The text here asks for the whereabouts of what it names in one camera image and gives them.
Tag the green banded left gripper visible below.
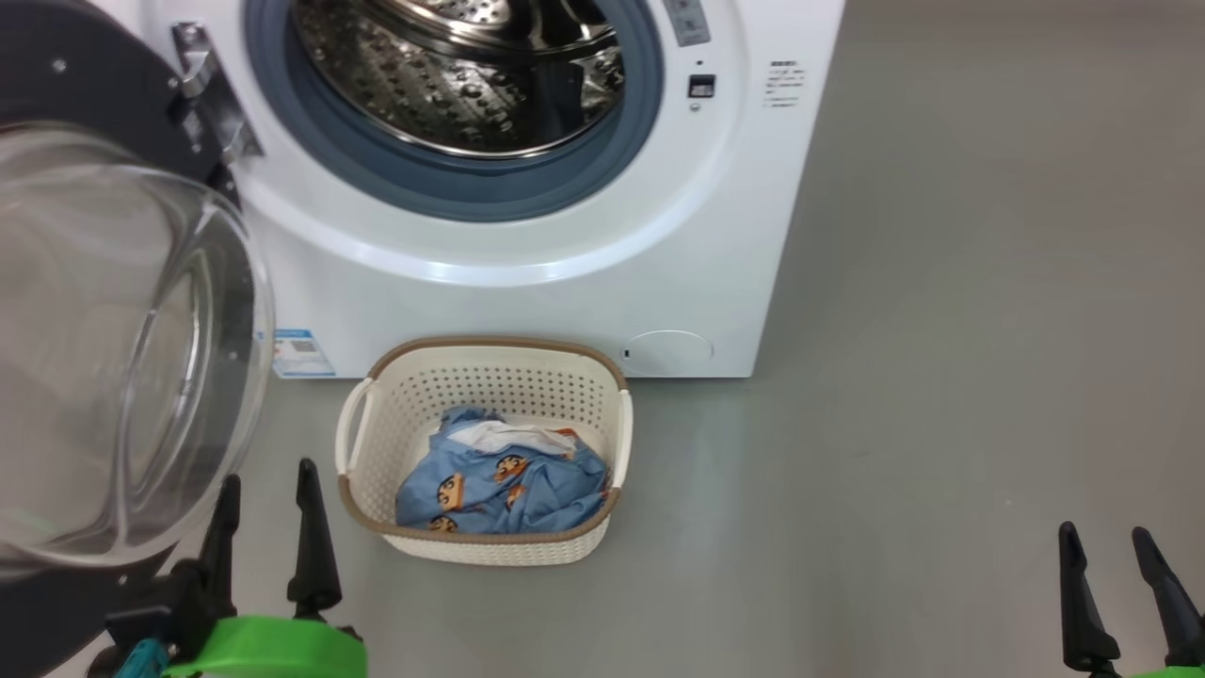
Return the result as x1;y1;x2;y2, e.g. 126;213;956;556
89;459;368;678

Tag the round glass washing machine door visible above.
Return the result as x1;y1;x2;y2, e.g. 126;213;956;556
0;0;277;678

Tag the blue energy label sticker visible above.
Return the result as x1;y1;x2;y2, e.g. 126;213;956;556
272;328;337;379

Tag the white front-load washing machine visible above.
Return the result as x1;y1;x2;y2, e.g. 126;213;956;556
94;0;846;379

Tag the blue cartoon print garment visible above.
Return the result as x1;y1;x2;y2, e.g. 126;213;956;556
395;407;611;536

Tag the white garment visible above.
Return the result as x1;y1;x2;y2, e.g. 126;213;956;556
452;421;576;459

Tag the cream perforated laundry basket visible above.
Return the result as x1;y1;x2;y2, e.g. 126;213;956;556
335;336;634;568

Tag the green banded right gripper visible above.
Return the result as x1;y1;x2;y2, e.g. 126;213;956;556
1058;521;1205;678

